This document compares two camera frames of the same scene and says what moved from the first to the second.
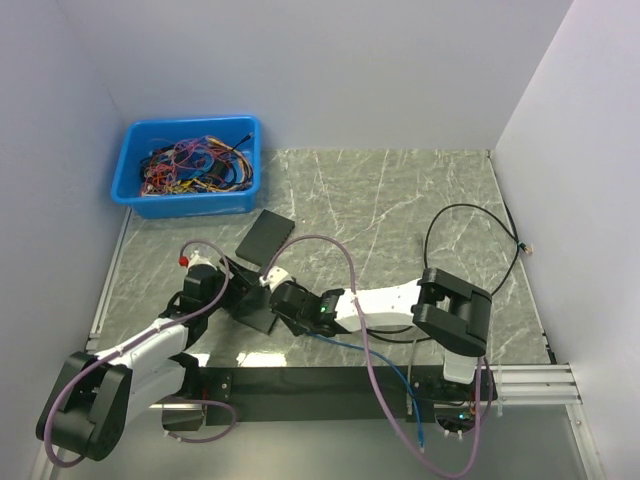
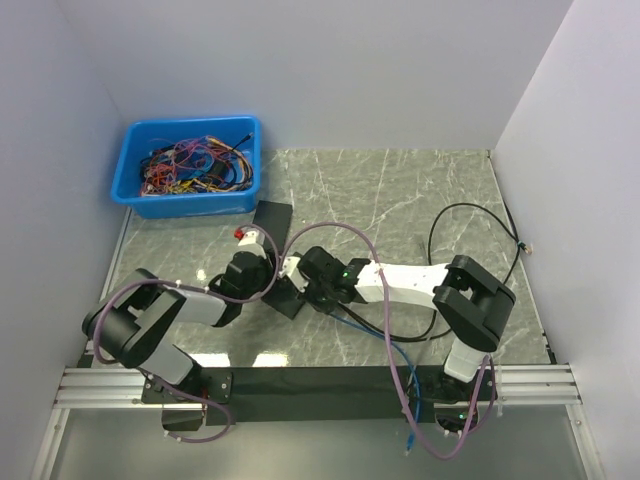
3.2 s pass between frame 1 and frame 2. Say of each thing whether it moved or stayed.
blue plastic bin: stayed
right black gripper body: moved
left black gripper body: moved
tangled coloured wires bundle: stayed
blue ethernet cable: moved
